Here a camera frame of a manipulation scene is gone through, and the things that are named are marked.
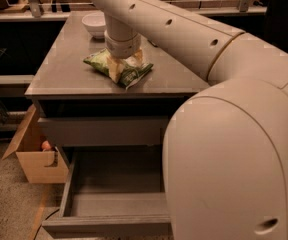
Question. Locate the orange ball in box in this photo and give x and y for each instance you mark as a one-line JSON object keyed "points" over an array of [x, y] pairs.
{"points": [[45, 146]]}

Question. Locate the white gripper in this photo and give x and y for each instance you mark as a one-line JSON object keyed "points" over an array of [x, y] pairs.
{"points": [[123, 48]]}

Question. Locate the grey top drawer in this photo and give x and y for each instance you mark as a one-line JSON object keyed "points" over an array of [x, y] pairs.
{"points": [[104, 131]]}

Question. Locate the white ceramic bowl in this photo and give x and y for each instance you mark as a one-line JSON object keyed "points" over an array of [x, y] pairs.
{"points": [[95, 24]]}

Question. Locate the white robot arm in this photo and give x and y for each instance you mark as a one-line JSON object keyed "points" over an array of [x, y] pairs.
{"points": [[225, 150]]}

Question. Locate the green jalapeno chip bag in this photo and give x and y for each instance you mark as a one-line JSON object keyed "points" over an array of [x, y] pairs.
{"points": [[129, 77]]}

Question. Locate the open grey middle drawer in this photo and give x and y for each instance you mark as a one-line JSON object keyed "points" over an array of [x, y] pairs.
{"points": [[112, 192]]}

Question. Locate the grey drawer cabinet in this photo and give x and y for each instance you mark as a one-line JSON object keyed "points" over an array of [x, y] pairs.
{"points": [[83, 107]]}

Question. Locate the cardboard box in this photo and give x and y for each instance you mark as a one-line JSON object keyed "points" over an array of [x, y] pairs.
{"points": [[41, 167]]}

